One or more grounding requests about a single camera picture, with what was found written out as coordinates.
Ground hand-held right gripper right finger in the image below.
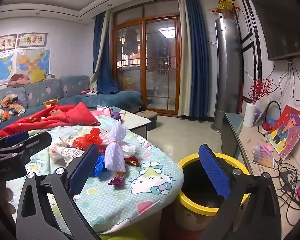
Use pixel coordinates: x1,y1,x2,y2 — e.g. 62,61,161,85
197,144,282,240

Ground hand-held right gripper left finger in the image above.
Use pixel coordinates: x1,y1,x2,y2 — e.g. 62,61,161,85
16,144,100,240

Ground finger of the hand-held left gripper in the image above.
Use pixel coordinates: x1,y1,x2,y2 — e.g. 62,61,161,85
14,132,52,157
0,131,30,153

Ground yellow rim trash bin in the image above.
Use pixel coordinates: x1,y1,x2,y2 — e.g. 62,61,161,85
175,152,252,232

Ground red plastic bag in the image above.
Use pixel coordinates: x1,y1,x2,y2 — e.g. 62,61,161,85
72,128,102,153

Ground white foam net bundle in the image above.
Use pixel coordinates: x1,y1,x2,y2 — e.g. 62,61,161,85
104,121,137,178

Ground person's left hand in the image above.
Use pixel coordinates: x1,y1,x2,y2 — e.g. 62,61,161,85
5,187,17,214

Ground blue plastic bag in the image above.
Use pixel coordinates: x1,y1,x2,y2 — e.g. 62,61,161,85
90,155,108,178

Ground white printed plastic bag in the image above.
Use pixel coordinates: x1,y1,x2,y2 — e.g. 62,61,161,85
49,136,87,166

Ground red blanket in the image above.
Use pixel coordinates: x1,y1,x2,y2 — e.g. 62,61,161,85
0,102,102,140

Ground colourful clothes pile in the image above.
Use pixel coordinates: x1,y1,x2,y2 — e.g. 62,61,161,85
0,94,26,130

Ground purple candy wrapper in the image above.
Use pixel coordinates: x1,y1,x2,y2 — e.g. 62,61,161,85
108,171,127,187

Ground pink white foam net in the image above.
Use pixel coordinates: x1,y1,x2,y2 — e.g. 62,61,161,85
91,127,115,147

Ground glass top television cabinet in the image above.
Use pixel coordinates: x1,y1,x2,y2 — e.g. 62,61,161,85
220,112,300,240

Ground blue heart print sofa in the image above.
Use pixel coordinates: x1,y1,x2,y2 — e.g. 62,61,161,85
0,75,143,130

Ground red snack wrapper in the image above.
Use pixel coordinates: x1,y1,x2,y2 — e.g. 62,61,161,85
124,156,141,167

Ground clear bead organiser box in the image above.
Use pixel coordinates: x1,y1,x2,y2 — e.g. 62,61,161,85
252,142,275,168

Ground pink red clothes pile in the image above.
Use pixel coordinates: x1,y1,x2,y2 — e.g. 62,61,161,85
7,73,30,88

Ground pink cloth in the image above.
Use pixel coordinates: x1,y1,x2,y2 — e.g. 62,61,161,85
90,105,114,117

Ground cartoon cat printed blanket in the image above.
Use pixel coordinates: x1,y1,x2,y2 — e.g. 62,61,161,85
6,110,184,235

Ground yellow pillow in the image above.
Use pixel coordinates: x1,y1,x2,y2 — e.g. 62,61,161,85
30,69,47,83

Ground white ribbed vase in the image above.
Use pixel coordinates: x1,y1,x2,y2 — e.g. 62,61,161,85
243,102,256,127

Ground blue world map poster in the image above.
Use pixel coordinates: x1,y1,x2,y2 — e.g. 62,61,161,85
0,52,14,84

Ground white black coffee table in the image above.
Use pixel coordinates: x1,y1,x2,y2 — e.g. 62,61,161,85
115,107,152,140

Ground lime green object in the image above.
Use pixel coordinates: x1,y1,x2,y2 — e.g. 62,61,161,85
97,229,160,240

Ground yellow country map poster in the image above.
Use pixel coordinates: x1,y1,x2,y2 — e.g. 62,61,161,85
16,49,52,77

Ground white purple picture board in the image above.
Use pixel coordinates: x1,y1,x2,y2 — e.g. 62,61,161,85
254,97,272,125

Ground grey round stool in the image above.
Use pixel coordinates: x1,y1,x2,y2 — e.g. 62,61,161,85
135,110,158,131

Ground colourful bead painting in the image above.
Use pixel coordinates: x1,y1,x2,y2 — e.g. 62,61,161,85
267,105,300,161

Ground red berry branches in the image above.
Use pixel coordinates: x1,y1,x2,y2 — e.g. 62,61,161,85
247,79,273,104

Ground blue beige curtain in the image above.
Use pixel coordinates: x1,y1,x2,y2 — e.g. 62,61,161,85
177,0,217,117
89,11,120,95

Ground grey tower air conditioner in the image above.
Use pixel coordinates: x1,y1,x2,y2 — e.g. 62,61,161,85
211,17,243,132

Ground wooden sliding glass door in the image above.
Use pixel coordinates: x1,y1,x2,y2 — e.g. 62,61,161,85
111,0,182,117

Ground dark hanging clothes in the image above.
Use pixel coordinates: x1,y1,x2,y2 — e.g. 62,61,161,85
122,29,141,55

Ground yellow red artificial flowers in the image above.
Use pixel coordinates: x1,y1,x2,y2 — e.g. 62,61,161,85
207,0,240,20

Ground black handle basket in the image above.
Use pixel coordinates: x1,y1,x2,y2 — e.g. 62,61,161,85
261,101,282,131

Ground cross-stitch wall banner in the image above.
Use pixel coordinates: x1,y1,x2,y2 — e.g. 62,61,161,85
0,34,17,53
18,32,48,47

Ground black television cables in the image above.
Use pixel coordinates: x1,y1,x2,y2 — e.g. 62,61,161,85
272,57,300,101

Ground wall mounted television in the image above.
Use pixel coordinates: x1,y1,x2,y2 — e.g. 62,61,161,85
247,0,300,61

